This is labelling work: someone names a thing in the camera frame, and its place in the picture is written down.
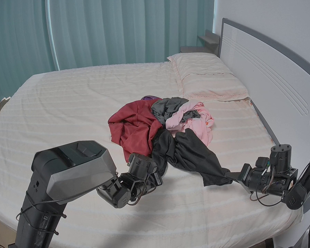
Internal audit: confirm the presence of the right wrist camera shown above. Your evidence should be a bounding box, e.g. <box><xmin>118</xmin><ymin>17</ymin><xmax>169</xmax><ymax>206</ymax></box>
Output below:
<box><xmin>255</xmin><ymin>157</ymin><xmax>271</xmax><ymax>171</ymax></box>

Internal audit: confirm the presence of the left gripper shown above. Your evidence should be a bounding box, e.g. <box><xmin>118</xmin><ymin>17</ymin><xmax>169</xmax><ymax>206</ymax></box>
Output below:
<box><xmin>134</xmin><ymin>171</ymin><xmax>168</xmax><ymax>197</ymax></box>

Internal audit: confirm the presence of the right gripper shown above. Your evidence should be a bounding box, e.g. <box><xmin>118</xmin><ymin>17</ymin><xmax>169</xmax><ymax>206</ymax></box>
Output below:
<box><xmin>225</xmin><ymin>163</ymin><xmax>275</xmax><ymax>194</ymax></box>

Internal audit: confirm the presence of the cream pillow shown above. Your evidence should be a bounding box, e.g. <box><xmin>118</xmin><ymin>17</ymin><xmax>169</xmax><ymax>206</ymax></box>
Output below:
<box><xmin>167</xmin><ymin>53</ymin><xmax>250</xmax><ymax>102</ymax></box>

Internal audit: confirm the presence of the blue-green curtain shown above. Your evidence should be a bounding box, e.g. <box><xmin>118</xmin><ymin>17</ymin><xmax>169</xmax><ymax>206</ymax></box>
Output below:
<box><xmin>49</xmin><ymin>0</ymin><xmax>216</xmax><ymax>71</ymax></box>
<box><xmin>0</xmin><ymin>0</ymin><xmax>58</xmax><ymax>101</ymax></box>

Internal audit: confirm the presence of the bed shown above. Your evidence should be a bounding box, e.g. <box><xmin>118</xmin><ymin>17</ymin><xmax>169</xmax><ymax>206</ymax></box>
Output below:
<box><xmin>0</xmin><ymin>18</ymin><xmax>310</xmax><ymax>248</ymax></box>

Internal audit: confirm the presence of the black garment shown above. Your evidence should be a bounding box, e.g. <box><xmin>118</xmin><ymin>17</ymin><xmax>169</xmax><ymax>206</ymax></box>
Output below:
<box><xmin>151</xmin><ymin>128</ymin><xmax>234</xmax><ymax>188</ymax></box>

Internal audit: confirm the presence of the pile of clothes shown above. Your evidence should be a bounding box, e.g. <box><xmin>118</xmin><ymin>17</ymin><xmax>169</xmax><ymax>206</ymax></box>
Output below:
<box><xmin>108</xmin><ymin>96</ymin><xmax>214</xmax><ymax>163</ymax></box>

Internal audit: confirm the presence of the grey bedside table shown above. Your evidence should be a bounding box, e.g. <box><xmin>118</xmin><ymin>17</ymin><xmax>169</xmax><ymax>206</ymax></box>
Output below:
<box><xmin>180</xmin><ymin>29</ymin><xmax>220</xmax><ymax>57</ymax></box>

